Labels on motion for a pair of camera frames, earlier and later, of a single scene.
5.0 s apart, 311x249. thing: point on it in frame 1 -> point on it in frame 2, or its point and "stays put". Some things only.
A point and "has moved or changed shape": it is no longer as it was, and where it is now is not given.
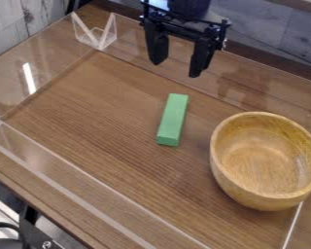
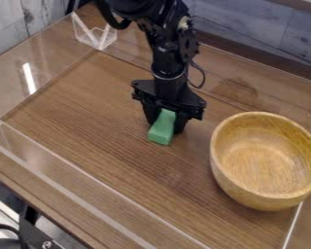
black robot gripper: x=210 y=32 -> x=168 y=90
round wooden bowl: x=265 y=160 stays put
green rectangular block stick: x=172 y=120 has moved or changed shape
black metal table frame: x=33 y=236 stays put
